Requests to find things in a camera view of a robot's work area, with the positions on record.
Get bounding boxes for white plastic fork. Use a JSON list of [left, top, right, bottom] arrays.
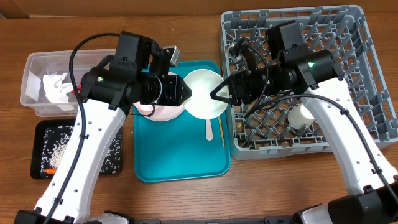
[[205, 119, 213, 141]]

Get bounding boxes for white tissue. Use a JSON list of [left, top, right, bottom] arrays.
[[42, 72, 75, 112]]

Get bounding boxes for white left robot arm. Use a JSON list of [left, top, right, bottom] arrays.
[[15, 31, 192, 224]]

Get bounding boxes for white cup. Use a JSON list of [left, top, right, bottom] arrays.
[[287, 104, 315, 129]]

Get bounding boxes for black tray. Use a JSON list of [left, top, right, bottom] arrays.
[[29, 119, 123, 180]]

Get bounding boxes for large pink plate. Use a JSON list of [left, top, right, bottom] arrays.
[[133, 70, 187, 122]]

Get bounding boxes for white bowl with peanuts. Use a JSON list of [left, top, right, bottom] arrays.
[[183, 69, 228, 120]]

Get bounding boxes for grey dishwasher rack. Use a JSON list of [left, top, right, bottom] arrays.
[[221, 5, 397, 160]]

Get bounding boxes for red snack wrapper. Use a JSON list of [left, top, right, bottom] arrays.
[[72, 83, 81, 95]]

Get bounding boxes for spilled rice and peanuts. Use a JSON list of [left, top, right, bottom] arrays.
[[40, 125, 122, 179]]

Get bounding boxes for wooden chopstick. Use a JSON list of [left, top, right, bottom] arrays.
[[218, 115, 225, 148]]

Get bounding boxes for clear plastic bin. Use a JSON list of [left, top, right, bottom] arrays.
[[20, 49, 116, 117]]

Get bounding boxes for teal plastic tray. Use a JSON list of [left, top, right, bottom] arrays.
[[132, 59, 232, 184]]

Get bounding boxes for orange carrot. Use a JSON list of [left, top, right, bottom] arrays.
[[44, 168, 57, 175]]

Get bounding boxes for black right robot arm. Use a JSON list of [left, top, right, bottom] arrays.
[[210, 21, 397, 223]]

